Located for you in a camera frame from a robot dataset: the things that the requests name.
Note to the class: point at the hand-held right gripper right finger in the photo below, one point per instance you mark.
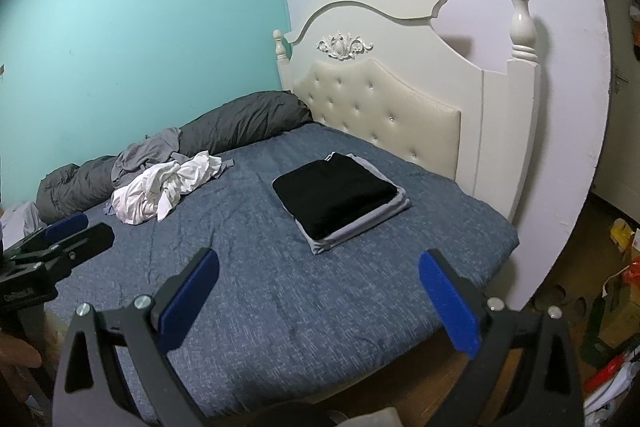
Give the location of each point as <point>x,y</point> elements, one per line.
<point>450,307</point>

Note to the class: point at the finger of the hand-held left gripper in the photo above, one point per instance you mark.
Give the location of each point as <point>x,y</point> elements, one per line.
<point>92,239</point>
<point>67,227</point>

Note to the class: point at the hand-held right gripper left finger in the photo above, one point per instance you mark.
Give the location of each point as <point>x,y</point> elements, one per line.
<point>190,297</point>

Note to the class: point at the black sweater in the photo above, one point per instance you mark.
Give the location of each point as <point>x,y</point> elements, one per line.
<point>335,192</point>

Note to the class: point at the person's left hand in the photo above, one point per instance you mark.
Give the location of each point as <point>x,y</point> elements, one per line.
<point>22,354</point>

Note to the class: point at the pale crumpled cloth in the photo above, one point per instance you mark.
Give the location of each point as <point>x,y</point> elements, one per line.
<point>22,217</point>

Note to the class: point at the white crumpled garment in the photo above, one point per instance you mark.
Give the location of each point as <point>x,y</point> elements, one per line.
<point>150,192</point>

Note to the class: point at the brown slipper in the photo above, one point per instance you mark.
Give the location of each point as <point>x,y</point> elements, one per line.
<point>549,301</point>
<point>576,309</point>

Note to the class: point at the grey crumpled garment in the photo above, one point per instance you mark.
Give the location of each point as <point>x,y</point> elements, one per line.
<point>145,152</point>

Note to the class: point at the bed with blue sheet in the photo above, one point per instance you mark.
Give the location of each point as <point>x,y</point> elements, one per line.
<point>300,307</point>

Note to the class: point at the light grey garment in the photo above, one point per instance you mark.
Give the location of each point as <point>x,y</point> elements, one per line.
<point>370,218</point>

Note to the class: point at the long red packet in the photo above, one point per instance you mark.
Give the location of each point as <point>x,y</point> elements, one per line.
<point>605,372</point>

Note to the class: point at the cardboard box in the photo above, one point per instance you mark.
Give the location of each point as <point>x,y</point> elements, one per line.
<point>620,322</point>

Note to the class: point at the orange red packet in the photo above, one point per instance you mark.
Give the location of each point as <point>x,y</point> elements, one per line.
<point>632,272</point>

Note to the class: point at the dark grey duvet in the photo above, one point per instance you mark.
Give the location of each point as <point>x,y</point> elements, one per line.
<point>240,117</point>

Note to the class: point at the yellow packet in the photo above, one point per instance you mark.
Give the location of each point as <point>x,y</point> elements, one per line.
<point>622,234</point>

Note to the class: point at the cream tufted headboard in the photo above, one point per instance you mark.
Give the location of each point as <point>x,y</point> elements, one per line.
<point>400,107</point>

